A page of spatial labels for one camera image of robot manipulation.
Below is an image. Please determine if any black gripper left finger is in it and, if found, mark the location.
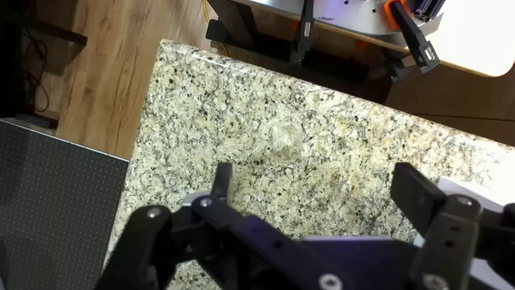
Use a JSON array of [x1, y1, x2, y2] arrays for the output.
[[95, 161, 344, 290]]

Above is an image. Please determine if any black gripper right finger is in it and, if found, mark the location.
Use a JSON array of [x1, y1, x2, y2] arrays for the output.
[[389, 161, 515, 290]]

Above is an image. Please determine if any black perforated board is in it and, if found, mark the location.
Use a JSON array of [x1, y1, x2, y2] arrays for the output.
[[0, 117, 130, 290]]

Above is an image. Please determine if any black orange clamp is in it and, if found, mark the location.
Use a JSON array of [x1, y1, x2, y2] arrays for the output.
[[383, 0, 442, 75], [288, 0, 318, 66]]

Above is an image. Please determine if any white robot mounting table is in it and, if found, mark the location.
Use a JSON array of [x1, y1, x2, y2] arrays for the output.
[[235, 0, 515, 77]]

